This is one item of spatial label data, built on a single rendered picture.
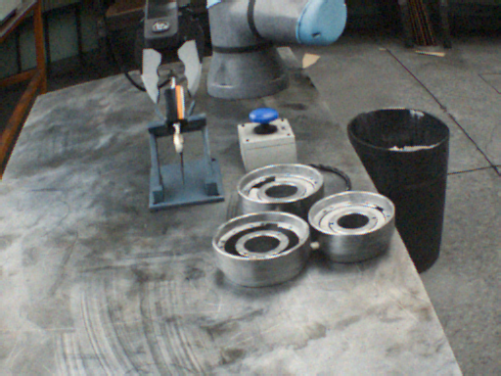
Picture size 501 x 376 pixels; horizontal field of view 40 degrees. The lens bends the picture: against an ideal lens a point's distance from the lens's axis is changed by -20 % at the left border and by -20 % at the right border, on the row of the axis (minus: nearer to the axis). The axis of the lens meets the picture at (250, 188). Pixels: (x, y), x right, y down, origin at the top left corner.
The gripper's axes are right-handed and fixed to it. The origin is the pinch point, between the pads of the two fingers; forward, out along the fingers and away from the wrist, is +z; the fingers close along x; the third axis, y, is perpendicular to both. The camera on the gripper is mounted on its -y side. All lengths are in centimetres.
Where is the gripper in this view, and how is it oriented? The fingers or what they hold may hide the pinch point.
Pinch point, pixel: (173, 93)
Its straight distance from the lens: 110.9
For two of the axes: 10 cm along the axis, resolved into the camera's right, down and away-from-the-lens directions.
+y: -0.9, -4.3, 9.0
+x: -9.9, 1.4, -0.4
